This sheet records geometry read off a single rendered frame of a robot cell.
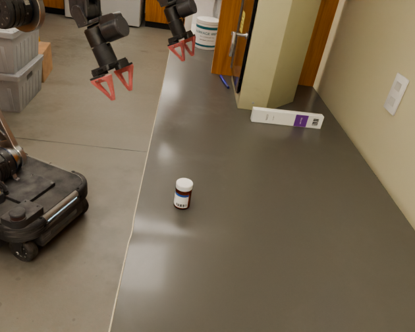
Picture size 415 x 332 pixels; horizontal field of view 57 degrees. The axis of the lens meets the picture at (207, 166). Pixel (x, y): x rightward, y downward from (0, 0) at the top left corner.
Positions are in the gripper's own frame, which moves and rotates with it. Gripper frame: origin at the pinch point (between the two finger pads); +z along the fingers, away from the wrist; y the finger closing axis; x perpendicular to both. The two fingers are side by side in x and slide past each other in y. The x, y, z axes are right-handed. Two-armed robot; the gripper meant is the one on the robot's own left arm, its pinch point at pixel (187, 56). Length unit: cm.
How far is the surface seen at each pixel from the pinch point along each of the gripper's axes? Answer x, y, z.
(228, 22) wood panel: -14.2, 20.1, -6.6
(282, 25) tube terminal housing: -42.6, -8.4, -0.5
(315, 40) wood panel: -45, 35, 14
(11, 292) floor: 92, -63, 68
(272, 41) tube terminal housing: -37.9, -9.3, 3.6
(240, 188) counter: -33, -62, 31
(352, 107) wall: -58, 3, 37
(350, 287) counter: -59, -83, 46
